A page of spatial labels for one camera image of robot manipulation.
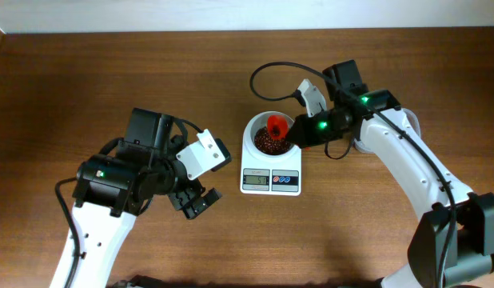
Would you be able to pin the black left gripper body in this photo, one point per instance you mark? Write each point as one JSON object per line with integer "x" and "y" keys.
{"x": 177, "y": 186}

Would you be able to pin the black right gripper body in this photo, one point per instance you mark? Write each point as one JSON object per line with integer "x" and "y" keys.
{"x": 307, "y": 130}

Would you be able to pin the orange plastic measuring scoop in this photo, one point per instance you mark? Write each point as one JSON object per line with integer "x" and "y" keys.
{"x": 280, "y": 130}

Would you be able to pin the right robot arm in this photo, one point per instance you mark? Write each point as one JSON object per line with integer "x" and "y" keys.
{"x": 454, "y": 241}

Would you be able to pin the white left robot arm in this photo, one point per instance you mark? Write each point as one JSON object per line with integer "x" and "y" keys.
{"x": 116, "y": 185}

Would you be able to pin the white digital kitchen scale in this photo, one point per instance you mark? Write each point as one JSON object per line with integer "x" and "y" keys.
{"x": 268, "y": 174}

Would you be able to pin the red beans in bowl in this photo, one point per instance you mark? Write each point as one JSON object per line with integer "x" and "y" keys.
{"x": 267, "y": 145}

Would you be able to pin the white round bowl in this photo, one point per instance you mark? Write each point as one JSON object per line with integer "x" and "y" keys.
{"x": 257, "y": 123}

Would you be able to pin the clear plastic container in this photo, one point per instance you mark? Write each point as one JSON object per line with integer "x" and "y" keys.
{"x": 413, "y": 121}

